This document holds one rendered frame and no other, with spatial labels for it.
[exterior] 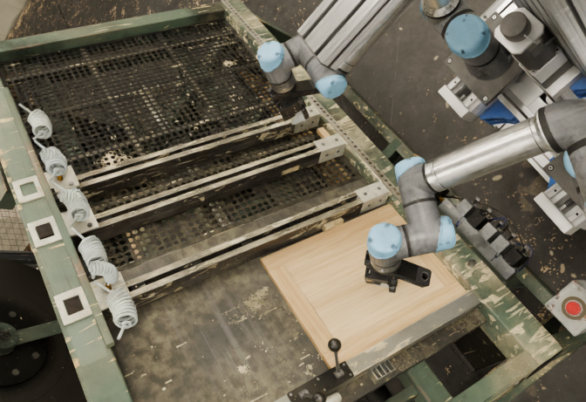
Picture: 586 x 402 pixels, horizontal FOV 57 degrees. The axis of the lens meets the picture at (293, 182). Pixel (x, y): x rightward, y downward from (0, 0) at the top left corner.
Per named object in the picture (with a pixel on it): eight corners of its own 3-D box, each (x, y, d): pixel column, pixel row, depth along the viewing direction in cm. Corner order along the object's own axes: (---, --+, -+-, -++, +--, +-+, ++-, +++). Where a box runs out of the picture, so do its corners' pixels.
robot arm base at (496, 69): (493, 25, 176) (483, 14, 168) (524, 54, 169) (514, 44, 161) (458, 59, 182) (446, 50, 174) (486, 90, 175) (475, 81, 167)
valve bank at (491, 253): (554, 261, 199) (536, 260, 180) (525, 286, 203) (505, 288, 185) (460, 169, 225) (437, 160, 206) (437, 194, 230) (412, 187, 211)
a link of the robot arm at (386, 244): (409, 248, 117) (370, 256, 117) (408, 265, 126) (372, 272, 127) (399, 215, 120) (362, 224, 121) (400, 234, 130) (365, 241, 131)
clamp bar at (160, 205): (345, 158, 223) (358, 113, 205) (42, 267, 171) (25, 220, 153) (332, 142, 228) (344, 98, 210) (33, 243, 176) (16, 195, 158)
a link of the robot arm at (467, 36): (475, 74, 167) (459, 60, 157) (450, 45, 174) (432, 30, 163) (507, 45, 163) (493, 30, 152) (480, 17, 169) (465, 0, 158)
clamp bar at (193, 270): (388, 207, 208) (406, 163, 190) (70, 343, 156) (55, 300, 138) (372, 189, 213) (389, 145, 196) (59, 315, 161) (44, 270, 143)
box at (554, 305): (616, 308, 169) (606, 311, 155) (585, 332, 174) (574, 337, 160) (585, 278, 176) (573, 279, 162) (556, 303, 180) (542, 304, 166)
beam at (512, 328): (548, 363, 179) (565, 349, 171) (524, 380, 174) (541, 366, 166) (237, 16, 294) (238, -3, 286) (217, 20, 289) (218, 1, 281)
